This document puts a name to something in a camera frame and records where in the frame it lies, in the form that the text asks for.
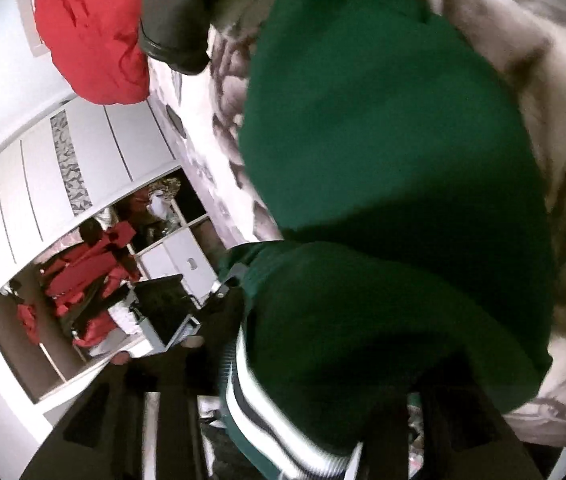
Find red hanging clothes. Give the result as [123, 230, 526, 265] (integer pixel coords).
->
[17, 219, 142, 350]

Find black leather jacket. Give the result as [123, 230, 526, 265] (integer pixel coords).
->
[137, 0, 225, 76]

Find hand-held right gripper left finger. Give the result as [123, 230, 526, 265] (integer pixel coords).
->
[18, 335, 229, 480]

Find white drawer unit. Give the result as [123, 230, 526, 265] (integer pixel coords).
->
[138, 231, 220, 312]

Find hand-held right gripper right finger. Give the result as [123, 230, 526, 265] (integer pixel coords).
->
[360, 374, 551, 480]

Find red quilt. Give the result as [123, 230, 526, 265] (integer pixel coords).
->
[34, 0, 152, 107]

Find green white varsity jacket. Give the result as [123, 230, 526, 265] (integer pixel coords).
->
[214, 0, 557, 480]

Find white wardrobe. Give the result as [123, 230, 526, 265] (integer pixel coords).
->
[0, 94, 225, 413]

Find black phone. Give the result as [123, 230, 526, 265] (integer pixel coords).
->
[165, 105, 187, 139]

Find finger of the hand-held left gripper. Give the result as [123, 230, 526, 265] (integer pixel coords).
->
[197, 255, 252, 343]

